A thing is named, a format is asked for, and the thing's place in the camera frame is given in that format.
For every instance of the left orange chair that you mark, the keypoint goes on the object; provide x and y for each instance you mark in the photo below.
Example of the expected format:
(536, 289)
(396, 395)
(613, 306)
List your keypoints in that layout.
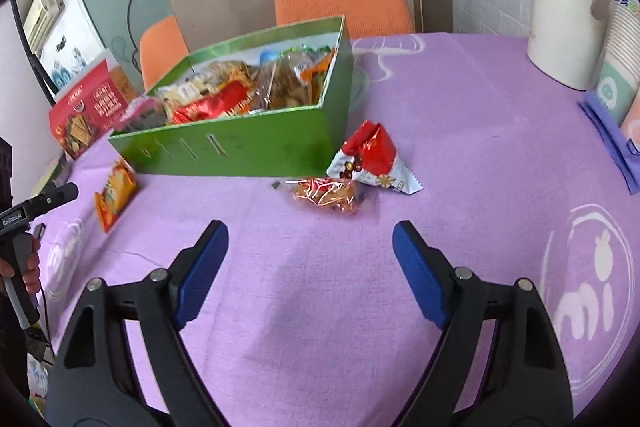
(161, 47)

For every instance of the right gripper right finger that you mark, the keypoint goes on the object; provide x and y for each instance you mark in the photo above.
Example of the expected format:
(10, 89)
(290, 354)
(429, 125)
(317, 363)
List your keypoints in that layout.
(525, 381)

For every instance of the red snack packet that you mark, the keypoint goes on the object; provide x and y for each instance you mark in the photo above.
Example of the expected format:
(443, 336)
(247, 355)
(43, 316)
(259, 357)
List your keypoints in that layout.
(234, 99)

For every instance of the red white triangular packet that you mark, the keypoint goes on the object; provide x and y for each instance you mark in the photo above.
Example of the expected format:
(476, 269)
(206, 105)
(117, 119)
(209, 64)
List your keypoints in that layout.
(370, 157)

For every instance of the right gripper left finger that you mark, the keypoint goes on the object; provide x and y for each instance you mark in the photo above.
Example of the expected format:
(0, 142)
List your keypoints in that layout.
(93, 381)

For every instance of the clear orange nut packet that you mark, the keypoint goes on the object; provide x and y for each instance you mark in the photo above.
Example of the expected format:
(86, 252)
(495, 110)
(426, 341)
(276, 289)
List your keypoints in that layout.
(345, 196)

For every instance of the clear brown snack packet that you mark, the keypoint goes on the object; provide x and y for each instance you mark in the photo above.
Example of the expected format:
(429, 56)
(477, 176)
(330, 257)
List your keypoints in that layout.
(277, 87)

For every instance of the brown cardboard sheet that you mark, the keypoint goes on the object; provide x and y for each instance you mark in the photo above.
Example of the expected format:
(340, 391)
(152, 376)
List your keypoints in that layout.
(206, 22)

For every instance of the orange green snack packet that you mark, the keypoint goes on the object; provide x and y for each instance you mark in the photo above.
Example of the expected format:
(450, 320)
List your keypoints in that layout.
(119, 189)

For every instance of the white air conditioner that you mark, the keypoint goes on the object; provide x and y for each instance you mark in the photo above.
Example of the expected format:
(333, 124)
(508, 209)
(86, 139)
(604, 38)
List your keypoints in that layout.
(40, 20)

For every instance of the green white cardboard box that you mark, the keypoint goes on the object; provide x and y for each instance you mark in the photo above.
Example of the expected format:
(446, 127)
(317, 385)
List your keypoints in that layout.
(296, 142)

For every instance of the person left hand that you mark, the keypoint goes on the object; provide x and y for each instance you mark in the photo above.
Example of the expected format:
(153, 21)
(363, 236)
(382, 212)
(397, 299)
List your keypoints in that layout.
(31, 277)

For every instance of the red cracker box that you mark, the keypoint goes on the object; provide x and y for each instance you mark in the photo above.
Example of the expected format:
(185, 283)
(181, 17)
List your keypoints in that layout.
(91, 104)

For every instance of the purple tablecloth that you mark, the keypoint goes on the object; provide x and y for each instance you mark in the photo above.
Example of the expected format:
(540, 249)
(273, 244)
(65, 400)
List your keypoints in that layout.
(310, 321)

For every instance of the paper cups package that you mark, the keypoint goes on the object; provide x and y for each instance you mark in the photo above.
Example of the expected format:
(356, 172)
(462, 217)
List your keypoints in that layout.
(612, 105)

